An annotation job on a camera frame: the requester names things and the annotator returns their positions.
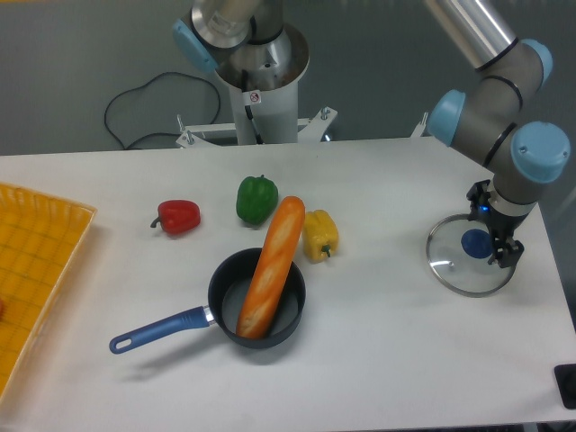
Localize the green bell pepper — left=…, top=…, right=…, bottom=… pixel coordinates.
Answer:
left=236, top=175, right=278, bottom=226

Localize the orange baguette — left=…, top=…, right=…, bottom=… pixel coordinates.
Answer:
left=236, top=196, right=305, bottom=339

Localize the glass pot lid blue knob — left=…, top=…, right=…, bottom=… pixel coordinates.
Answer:
left=425, top=213, right=517, bottom=299

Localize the black device at table edge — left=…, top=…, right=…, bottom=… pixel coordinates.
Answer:
left=553, top=364, right=576, bottom=410

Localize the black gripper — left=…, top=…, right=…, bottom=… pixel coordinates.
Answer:
left=466, top=180, right=529, bottom=268

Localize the dark pot blue handle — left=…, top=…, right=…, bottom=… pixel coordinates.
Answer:
left=109, top=247, right=306, bottom=355

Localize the yellow bell pepper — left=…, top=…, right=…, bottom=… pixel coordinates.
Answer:
left=302, top=210, right=339, bottom=263

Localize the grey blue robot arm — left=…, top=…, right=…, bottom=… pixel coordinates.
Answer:
left=172, top=1, right=571, bottom=268

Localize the red bell pepper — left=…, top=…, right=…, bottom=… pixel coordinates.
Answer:
left=150, top=200, right=202, bottom=236

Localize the yellow plastic basket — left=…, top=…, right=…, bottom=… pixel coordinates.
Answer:
left=1, top=183, right=97, bottom=396

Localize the black cable on floor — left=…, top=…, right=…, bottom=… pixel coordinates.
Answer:
left=103, top=71, right=221, bottom=150

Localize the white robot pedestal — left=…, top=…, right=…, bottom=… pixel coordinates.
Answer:
left=175, top=22, right=338, bottom=145

